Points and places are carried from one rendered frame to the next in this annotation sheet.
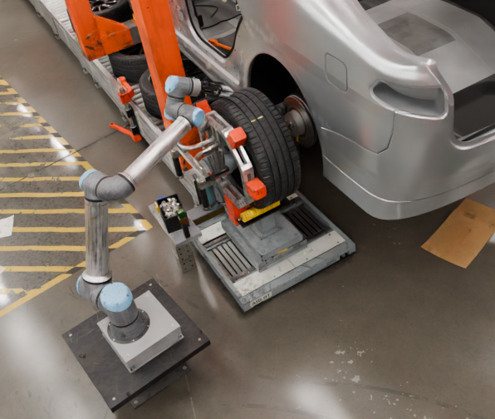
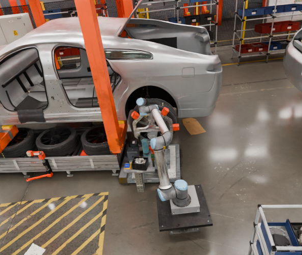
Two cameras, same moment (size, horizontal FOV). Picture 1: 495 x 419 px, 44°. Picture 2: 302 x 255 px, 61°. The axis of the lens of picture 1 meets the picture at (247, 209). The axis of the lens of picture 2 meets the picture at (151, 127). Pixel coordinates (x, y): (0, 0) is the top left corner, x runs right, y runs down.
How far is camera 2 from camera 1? 2.91 m
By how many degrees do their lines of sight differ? 47
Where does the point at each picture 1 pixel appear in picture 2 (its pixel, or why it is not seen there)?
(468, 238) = (195, 126)
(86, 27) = not seen: outside the picture
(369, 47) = (201, 57)
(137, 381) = (204, 210)
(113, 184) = (168, 135)
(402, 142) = (216, 82)
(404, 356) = (226, 156)
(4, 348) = not seen: outside the picture
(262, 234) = not seen: hidden behind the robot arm
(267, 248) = (167, 158)
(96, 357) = (182, 220)
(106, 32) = not seen: outside the picture
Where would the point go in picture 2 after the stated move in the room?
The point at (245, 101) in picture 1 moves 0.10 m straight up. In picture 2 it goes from (153, 101) to (152, 95)
